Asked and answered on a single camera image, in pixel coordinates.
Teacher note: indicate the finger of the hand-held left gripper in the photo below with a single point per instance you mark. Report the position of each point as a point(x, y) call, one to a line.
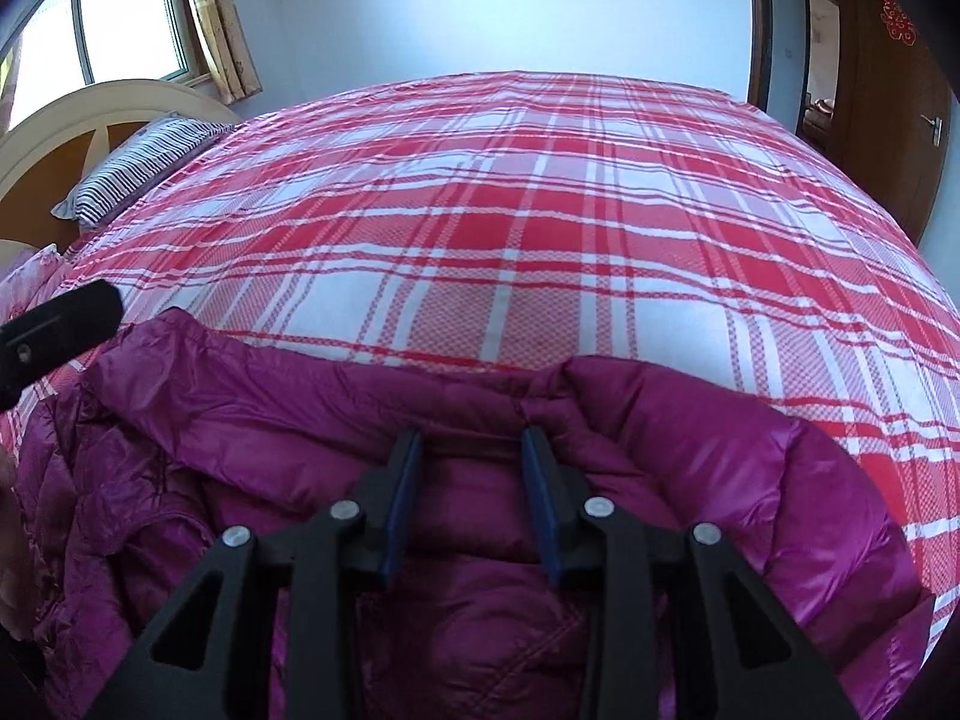
point(60, 334)

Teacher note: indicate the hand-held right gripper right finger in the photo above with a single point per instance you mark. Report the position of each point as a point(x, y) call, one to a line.
point(544, 502)

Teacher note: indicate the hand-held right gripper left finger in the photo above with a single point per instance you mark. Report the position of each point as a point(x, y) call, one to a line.
point(401, 495)

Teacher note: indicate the purple down jacket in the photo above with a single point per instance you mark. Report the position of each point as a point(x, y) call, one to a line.
point(225, 427)

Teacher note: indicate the folded pink floral quilt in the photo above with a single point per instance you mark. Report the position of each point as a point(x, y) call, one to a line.
point(26, 274)

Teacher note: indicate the striped pillow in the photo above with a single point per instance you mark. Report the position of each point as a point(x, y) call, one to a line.
point(135, 169)

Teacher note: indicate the cream and brown headboard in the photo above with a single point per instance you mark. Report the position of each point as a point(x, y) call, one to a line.
point(45, 120)

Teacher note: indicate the bed with red plaid sheet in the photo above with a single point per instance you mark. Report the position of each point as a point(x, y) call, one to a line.
point(525, 225)

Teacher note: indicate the window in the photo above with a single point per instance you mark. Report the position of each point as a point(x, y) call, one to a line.
point(127, 7)

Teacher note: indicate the yellow curtain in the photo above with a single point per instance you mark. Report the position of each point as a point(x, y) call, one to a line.
point(225, 22)

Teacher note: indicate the brown wooden door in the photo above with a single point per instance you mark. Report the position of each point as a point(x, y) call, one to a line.
point(885, 135)

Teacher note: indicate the red paper door decoration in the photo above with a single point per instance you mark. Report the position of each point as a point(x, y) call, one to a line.
point(898, 17)

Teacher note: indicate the dark wooden door frame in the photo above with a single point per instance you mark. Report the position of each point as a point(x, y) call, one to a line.
point(761, 30)

